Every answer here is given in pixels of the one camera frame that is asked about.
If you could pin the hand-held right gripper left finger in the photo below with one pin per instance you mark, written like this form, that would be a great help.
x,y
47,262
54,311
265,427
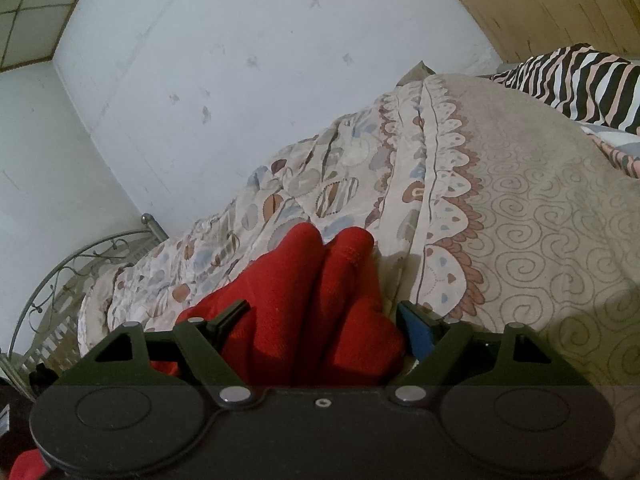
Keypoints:
x,y
231,319

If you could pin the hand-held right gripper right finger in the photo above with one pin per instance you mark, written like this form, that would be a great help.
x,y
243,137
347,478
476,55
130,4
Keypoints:
x,y
417,331

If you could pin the red knit sweater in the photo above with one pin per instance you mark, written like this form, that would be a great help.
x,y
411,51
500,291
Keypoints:
x,y
300,300

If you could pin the metal bed headboard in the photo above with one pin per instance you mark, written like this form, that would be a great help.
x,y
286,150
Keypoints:
x,y
147,220

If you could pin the beige pillow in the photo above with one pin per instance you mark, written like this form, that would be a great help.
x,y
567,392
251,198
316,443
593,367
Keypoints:
x,y
95,310

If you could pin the patterned beige quilt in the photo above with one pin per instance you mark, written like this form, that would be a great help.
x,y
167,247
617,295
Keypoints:
x,y
525,210

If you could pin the grey pink cloth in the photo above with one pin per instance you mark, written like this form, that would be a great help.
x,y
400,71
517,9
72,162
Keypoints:
x,y
622,152

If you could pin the zebra striped pillow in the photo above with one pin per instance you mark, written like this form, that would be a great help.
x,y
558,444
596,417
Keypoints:
x,y
575,80

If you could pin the wooden board panel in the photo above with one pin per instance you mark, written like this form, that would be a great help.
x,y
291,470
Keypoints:
x,y
550,0

